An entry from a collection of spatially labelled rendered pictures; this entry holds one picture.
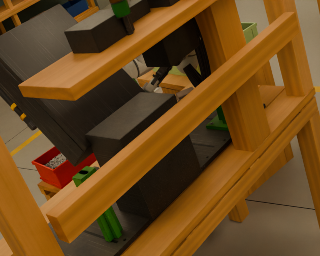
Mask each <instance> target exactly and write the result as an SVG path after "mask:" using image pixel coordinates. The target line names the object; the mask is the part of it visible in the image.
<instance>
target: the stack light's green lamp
mask: <svg viewBox="0 0 320 256"><path fill-rule="evenodd" d="M111 8H112V10H113V13H114V14H115V15H116V17H117V19H120V18H123V17H126V16H128V15H130V14H131V10H130V7H129V5H128V2H127V0H124V1H122V2H120V3H117V4H113V5H111Z"/></svg>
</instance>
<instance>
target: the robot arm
mask: <svg viewBox="0 0 320 256"><path fill-rule="evenodd" d="M189 63H190V64H191V65H192V66H193V67H194V68H195V69H196V68H197V67H198V64H199V63H198V60H197V56H196V53H195V50H193V51H192V52H191V53H189V54H188V55H187V56H185V57H184V58H183V59H182V60H180V61H179V62H178V63H176V64H175V65H173V66H176V67H177V69H178V70H179V71H180V72H181V73H183V74H185V72H184V70H183V68H185V67H186V66H187V65H188V64H189ZM154 68H155V67H147V66H146V63H145V61H144V58H143V55H142V54H141V55H139V56H138V57H137V58H135V59H134V60H132V61H131V62H129V63H128V64H127V65H125V66H124V67H123V69H124V70H125V71H126V72H127V73H128V74H129V75H130V76H131V77H132V78H135V79H137V78H139V77H141V76H143V75H145V74H146V73H148V72H149V71H151V70H152V69H154ZM171 69H172V67H160V68H159V69H158V70H157V72H156V74H153V75H152V76H153V78H152V79H151V80H150V82H149V83H148V84H147V86H146V87H145V88H144V90H145V91H146V92H149V93H151V92H152V91H154V90H155V89H156V88H157V87H159V84H160V83H161V82H162V80H163V79H164V78H165V77H166V76H167V74H168V72H169V71H170V70H171Z"/></svg>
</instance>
